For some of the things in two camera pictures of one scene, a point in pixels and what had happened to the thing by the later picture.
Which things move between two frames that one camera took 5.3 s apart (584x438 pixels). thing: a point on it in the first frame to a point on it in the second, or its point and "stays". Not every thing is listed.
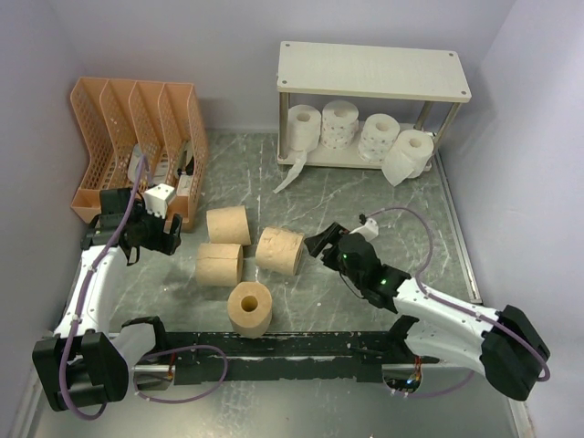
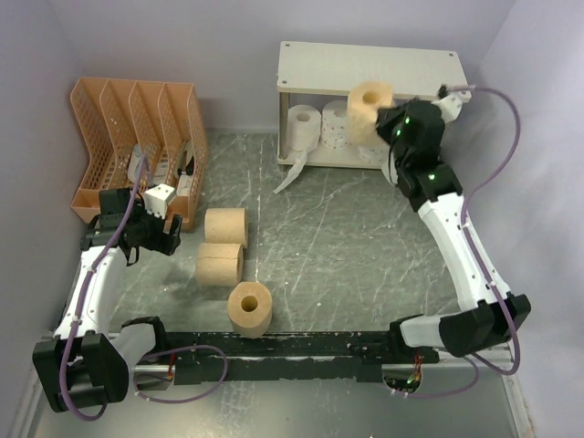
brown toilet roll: (279, 250) to (365, 99)
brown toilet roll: (249, 308) stays
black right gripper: (316, 244) to (386, 116)
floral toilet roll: (339, 120) stays
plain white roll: (304, 123) stays
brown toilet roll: (219, 265) stays
